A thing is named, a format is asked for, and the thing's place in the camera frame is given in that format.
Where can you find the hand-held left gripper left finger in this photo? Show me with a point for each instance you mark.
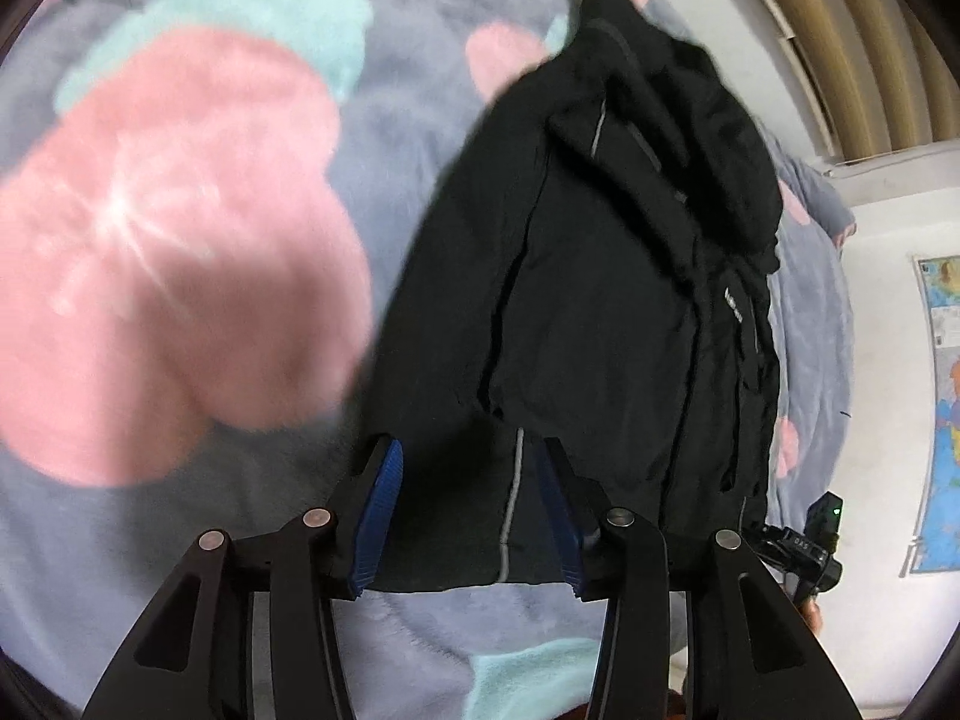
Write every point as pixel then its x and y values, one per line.
pixel 375 517

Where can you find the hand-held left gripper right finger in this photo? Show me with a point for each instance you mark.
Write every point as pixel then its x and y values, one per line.
pixel 559 510

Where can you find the black hooded jacket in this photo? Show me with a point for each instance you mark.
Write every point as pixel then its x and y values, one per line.
pixel 600 315

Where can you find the person's right hand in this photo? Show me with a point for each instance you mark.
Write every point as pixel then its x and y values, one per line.
pixel 812 611

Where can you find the grey floral blanket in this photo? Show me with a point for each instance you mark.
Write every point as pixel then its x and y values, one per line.
pixel 187 240

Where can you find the striped brown window blind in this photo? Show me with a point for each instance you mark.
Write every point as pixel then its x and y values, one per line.
pixel 862 52

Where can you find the wall map poster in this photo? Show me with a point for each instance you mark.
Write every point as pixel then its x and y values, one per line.
pixel 941 427

